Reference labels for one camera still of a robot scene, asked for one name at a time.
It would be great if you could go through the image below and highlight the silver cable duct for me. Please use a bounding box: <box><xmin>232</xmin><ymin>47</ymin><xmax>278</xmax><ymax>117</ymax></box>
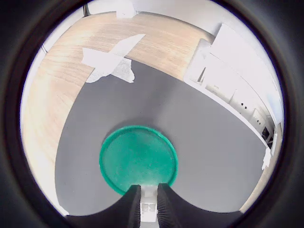
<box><xmin>183</xmin><ymin>23</ymin><xmax>284</xmax><ymax>155</ymax></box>

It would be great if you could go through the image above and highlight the dark grey mat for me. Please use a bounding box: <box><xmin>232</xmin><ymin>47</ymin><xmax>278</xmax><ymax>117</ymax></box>
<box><xmin>55</xmin><ymin>58</ymin><xmax>272</xmax><ymax>217</ymax></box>

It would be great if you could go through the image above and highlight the small white plastic terminal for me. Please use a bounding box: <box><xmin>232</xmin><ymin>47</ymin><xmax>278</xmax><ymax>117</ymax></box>
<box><xmin>140</xmin><ymin>185</ymin><xmax>159</xmax><ymax>223</ymax></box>

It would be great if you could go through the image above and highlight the white tape piece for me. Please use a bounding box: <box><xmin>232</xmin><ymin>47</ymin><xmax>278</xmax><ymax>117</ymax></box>
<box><xmin>261</xmin><ymin>148</ymin><xmax>272</xmax><ymax>171</ymax></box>
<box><xmin>81</xmin><ymin>33</ymin><xmax>146</xmax><ymax>85</ymax></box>

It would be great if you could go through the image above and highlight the round green lid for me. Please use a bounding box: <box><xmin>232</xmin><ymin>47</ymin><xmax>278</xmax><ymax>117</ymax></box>
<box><xmin>99</xmin><ymin>125</ymin><xmax>178</xmax><ymax>196</ymax></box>

